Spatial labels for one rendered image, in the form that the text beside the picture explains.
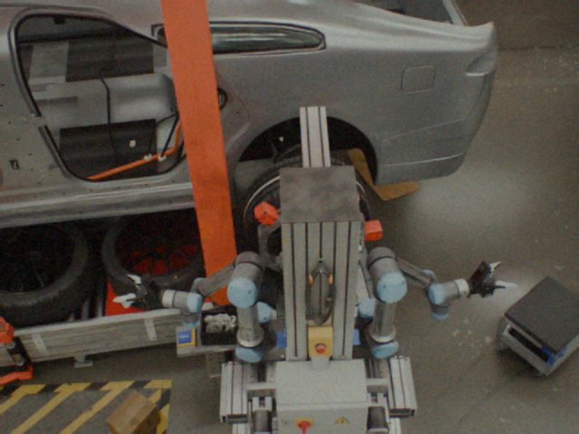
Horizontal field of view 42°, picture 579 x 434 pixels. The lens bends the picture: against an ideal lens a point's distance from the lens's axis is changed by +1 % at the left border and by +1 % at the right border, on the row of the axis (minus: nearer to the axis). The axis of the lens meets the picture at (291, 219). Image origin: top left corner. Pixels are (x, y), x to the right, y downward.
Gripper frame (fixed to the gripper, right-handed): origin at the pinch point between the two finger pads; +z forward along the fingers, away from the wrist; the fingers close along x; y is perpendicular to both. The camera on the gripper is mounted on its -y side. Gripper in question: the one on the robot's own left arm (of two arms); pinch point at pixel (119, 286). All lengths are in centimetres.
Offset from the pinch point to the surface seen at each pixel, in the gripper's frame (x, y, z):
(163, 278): 69, 64, 13
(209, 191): 46, -21, -26
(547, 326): 95, 78, -195
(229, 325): 42, 62, -33
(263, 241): 67, 24, -45
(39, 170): 69, 0, 72
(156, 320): 54, 82, 13
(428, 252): 167, 102, -128
